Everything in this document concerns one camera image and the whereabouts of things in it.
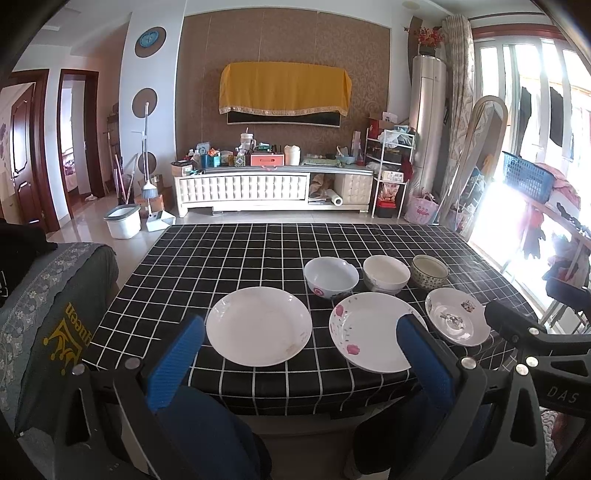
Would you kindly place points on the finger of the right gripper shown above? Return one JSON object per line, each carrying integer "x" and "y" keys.
{"x": 531, "y": 339}

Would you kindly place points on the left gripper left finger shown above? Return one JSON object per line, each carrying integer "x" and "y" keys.
{"x": 107, "y": 425}

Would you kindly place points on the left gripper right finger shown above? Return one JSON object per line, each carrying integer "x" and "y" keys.
{"x": 491, "y": 426}

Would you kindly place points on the cartoon print white plate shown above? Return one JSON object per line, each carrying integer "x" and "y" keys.
{"x": 458, "y": 316}

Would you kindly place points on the floral patterned bowl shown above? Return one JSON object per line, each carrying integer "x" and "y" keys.
{"x": 428, "y": 272}

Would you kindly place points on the plain white bowl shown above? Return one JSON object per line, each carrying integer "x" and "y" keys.
{"x": 385, "y": 274}

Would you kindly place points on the pink flower white plate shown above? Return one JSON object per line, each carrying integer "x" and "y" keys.
{"x": 363, "y": 328}

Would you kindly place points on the plain white plate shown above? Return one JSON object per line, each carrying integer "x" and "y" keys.
{"x": 258, "y": 326}

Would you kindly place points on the white bowl red emblem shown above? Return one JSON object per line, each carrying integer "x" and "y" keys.
{"x": 330, "y": 277}

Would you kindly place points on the blue trousered leg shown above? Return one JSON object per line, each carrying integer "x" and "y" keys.
{"x": 214, "y": 442}

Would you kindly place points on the grey embroidered sofa cover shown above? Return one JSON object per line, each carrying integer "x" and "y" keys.
{"x": 47, "y": 324}

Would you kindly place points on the blue plastic basket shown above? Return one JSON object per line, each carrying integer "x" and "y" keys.
{"x": 527, "y": 178}

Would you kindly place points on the pink shopping bag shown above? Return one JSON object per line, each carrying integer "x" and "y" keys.
{"x": 421, "y": 209}

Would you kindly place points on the white plastic bin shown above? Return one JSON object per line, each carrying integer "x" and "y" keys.
{"x": 123, "y": 221}

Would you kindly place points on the black white grid tablecloth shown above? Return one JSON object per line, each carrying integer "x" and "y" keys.
{"x": 191, "y": 267}

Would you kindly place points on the white metal shelf rack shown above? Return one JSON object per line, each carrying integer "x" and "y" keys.
{"x": 390, "y": 155}

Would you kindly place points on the paper towel roll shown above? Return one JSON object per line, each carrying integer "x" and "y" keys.
{"x": 334, "y": 197}

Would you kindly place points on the white TV cabinet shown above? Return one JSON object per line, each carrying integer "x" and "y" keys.
{"x": 283, "y": 188}

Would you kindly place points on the silver standing air conditioner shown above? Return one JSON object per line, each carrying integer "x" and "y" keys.
{"x": 427, "y": 108}

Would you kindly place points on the patterned window curtain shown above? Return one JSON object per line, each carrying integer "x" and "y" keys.
{"x": 460, "y": 55}

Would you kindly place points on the orange storage box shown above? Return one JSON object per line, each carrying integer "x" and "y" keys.
{"x": 266, "y": 159}

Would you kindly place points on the red artificial flowers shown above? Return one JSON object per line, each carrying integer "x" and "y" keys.
{"x": 430, "y": 37}

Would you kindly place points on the yellow cloth covered television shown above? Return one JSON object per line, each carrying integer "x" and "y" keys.
{"x": 284, "y": 92}

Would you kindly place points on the dark red wooden door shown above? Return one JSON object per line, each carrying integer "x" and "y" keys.
{"x": 22, "y": 161}

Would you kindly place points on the standing mirror wooden frame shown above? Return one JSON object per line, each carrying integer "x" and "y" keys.
{"x": 478, "y": 160}

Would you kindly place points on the blue round wall clock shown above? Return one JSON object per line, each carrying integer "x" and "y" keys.
{"x": 150, "y": 42}

